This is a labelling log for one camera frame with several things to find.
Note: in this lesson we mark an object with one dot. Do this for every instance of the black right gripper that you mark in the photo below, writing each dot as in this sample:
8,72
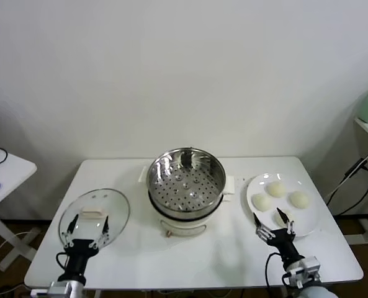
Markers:
283,243

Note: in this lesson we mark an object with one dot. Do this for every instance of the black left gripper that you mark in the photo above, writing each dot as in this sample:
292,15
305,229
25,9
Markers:
79,251

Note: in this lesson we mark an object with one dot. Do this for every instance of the white steamed baozi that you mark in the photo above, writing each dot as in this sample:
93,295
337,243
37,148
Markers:
299,198
262,202
276,189
278,220

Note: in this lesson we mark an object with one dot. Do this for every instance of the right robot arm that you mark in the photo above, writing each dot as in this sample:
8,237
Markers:
317,293

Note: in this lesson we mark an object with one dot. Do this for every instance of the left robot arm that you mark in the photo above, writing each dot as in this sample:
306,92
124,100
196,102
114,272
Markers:
79,290

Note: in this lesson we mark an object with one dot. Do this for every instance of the steel steamer pot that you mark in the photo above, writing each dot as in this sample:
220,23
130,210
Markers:
183,228

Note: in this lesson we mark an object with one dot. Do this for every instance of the steel steamer basket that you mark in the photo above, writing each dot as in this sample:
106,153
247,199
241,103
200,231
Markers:
171,192

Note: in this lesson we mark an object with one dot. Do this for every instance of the white plate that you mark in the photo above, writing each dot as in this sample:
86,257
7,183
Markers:
307,217

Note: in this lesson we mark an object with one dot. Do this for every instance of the glass pot lid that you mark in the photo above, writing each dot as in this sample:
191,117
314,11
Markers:
115,205

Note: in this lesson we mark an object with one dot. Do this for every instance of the white side table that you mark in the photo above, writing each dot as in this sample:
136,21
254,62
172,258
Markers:
13,169

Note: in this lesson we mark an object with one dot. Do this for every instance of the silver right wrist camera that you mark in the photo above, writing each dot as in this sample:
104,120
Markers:
311,267

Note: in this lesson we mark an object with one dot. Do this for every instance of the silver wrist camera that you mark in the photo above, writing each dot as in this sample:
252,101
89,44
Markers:
311,267
61,289

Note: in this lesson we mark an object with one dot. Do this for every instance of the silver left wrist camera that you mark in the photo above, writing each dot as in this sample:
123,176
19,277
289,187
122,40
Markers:
61,289

